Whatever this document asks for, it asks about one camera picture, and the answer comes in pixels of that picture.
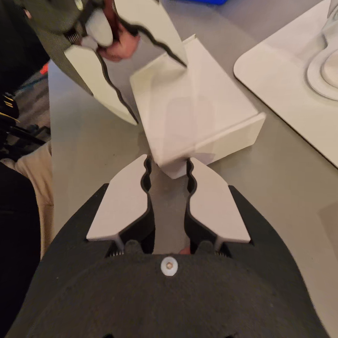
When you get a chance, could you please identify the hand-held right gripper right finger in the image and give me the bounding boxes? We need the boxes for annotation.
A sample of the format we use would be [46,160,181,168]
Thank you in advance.
[184,158,251,254]

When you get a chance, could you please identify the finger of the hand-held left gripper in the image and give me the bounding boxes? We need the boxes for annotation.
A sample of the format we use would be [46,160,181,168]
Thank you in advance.
[114,0,188,68]
[64,44,139,126]

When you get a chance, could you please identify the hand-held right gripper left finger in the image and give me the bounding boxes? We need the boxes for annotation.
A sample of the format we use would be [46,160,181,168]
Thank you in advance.
[86,154,155,254]

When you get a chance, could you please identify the white cardboard box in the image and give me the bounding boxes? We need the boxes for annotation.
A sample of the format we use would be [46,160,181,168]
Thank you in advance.
[129,34,266,180]

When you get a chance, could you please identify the person's left hand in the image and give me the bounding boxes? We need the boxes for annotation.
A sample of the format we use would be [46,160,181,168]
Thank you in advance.
[99,16,140,62]

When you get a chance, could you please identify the person's beige trousers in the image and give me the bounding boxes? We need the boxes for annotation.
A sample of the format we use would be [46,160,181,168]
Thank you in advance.
[0,141,54,260]

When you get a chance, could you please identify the black metal stand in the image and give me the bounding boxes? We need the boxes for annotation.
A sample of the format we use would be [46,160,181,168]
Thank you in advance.
[0,92,51,161]

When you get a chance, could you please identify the person's black garment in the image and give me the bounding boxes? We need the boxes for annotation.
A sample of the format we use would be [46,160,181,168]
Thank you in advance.
[0,164,41,338]

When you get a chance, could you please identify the white stand base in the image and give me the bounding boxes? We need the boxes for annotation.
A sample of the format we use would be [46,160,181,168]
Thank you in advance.
[233,0,338,169]

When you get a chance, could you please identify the clear plastic dome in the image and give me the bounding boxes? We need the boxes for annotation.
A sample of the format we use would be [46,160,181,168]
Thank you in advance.
[306,0,338,101]

